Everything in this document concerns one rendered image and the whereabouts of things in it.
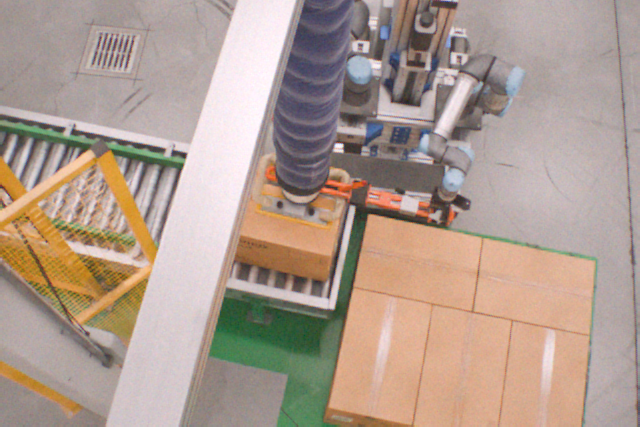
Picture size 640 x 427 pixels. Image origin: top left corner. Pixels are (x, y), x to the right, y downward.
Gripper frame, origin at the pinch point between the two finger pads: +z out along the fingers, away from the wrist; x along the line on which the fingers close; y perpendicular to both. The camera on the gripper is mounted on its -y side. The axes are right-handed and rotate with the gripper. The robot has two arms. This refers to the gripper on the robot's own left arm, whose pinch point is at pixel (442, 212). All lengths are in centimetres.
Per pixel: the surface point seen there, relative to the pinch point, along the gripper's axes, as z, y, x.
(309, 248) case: 25, 51, 22
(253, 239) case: 27, 76, 24
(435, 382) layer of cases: 65, -22, 58
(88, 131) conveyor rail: 63, 182, -20
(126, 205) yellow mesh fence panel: -51, 111, 50
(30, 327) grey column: -115, 102, 106
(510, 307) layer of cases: 65, -51, 12
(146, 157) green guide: 60, 146, -13
